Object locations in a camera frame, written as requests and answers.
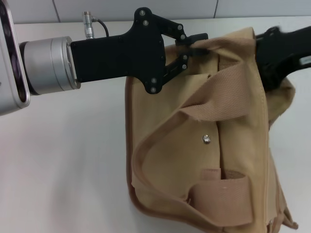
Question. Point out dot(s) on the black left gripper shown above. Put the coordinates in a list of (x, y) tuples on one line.
[(116, 58)]

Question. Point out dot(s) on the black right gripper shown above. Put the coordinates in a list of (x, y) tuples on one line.
[(279, 53)]

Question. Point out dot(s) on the khaki canvas food bag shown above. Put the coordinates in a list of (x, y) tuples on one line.
[(206, 157)]

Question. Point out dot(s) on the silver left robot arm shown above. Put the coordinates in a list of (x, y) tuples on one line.
[(46, 64)]

